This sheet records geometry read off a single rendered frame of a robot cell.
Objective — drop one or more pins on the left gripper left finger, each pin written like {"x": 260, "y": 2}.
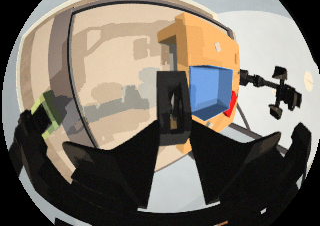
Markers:
{"x": 132, "y": 163}

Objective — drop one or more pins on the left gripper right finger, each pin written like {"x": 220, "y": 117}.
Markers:
{"x": 220, "y": 159}

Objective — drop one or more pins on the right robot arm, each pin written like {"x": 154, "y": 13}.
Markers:
{"x": 293, "y": 97}

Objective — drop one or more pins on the blue open tray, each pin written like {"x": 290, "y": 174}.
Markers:
{"x": 210, "y": 90}

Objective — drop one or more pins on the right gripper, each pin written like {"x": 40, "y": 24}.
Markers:
{"x": 282, "y": 77}

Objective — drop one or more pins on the small grey flat square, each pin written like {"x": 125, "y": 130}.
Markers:
{"x": 217, "y": 46}

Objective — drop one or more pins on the red rectangular block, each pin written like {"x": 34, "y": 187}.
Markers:
{"x": 232, "y": 103}

